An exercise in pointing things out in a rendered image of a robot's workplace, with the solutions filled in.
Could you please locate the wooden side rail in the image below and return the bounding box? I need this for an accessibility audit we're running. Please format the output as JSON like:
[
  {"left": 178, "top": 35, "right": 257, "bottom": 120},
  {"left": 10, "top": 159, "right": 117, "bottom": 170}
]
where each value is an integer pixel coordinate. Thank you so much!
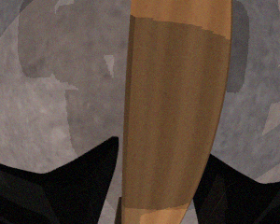
[{"left": 121, "top": 0, "right": 233, "bottom": 224}]

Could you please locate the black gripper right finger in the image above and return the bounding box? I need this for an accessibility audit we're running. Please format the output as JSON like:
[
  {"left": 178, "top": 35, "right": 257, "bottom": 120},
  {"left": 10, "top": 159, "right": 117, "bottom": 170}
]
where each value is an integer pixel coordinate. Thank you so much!
[{"left": 192, "top": 154, "right": 280, "bottom": 224}]

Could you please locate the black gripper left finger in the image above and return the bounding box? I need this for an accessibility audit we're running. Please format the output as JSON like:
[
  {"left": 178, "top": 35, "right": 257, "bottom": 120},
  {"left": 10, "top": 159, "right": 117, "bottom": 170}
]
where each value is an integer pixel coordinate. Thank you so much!
[{"left": 0, "top": 135, "right": 119, "bottom": 224}]

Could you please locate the brown wooden block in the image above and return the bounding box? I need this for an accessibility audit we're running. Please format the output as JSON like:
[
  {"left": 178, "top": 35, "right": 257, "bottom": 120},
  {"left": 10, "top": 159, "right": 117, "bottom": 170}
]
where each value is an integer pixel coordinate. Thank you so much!
[{"left": 114, "top": 198, "right": 122, "bottom": 224}]

